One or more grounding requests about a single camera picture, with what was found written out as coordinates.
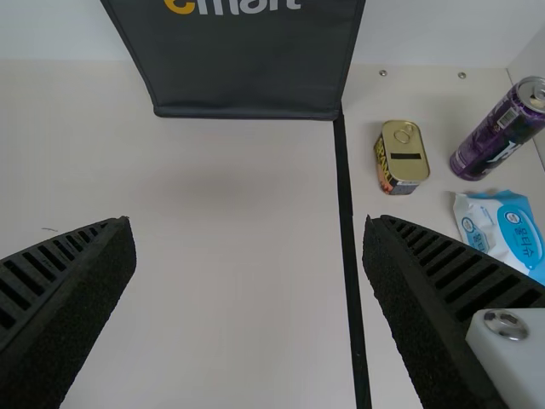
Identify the blue wet wipes pack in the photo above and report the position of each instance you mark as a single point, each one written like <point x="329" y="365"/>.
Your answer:
<point x="498" y="221"/>

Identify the black strip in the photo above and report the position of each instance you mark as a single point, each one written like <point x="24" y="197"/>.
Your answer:
<point x="350" y="255"/>

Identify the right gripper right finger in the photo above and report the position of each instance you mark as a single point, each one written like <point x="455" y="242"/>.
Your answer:
<point x="430" y="298"/>

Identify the purple can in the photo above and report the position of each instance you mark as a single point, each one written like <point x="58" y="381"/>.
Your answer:
<point x="498" y="136"/>

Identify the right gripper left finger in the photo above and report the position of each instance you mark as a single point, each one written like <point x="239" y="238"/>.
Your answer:
<point x="64" y="298"/>

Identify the gold rectangular tin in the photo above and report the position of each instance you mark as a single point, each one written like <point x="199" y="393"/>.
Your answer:
<point x="404" y="162"/>

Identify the dark grey bag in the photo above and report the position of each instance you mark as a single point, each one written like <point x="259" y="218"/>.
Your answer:
<point x="247" y="59"/>

